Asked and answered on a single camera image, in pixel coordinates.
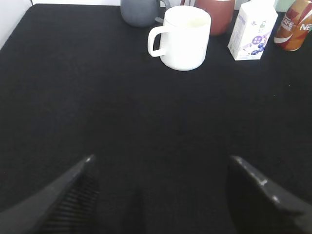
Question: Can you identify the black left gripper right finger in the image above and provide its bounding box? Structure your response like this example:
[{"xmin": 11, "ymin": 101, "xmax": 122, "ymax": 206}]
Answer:
[{"xmin": 226, "ymin": 156, "xmax": 312, "ymax": 234}]

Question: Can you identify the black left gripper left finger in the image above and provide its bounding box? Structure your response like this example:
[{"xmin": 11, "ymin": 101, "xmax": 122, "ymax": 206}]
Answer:
[{"xmin": 0, "ymin": 155, "xmax": 99, "ymax": 234}]

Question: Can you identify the black table mat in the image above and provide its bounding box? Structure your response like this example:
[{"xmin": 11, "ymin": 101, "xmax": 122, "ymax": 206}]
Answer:
[{"xmin": 0, "ymin": 4, "xmax": 312, "ymax": 234}]

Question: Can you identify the white ceramic mug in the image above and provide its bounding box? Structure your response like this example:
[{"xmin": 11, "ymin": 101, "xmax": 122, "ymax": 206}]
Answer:
[{"xmin": 147, "ymin": 5, "xmax": 212, "ymax": 71}]

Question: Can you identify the white blueberry milk carton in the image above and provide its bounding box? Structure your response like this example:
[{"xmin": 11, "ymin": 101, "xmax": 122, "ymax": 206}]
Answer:
[{"xmin": 228, "ymin": 0, "xmax": 278, "ymax": 61}]

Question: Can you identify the red Nescafe can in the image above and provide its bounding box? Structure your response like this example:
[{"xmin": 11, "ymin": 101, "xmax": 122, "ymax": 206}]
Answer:
[{"xmin": 273, "ymin": 0, "xmax": 312, "ymax": 51}]

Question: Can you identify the red ceramic mug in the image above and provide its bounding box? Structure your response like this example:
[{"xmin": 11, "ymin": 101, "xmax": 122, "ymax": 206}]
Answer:
[{"xmin": 195, "ymin": 0, "xmax": 235, "ymax": 36}]

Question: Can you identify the grey ceramic mug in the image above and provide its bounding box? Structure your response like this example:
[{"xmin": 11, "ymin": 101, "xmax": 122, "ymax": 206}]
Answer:
[{"xmin": 120, "ymin": 0, "xmax": 171, "ymax": 27}]

